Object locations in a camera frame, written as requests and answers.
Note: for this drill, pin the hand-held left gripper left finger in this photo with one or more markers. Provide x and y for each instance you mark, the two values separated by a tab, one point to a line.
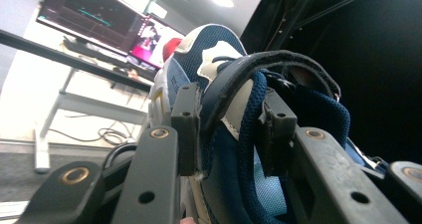
152	177

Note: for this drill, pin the navy and white sneaker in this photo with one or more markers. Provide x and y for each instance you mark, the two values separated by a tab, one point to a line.
219	35

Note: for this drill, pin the dark screen monitor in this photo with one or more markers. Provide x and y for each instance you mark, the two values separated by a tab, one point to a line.
89	18

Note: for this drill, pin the monitor with pink picture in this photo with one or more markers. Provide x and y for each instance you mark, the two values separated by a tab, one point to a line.
149	41

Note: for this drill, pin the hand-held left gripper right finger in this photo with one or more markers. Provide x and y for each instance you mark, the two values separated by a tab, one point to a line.
325	177

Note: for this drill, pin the black curtain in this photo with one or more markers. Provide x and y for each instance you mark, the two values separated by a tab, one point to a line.
381	68

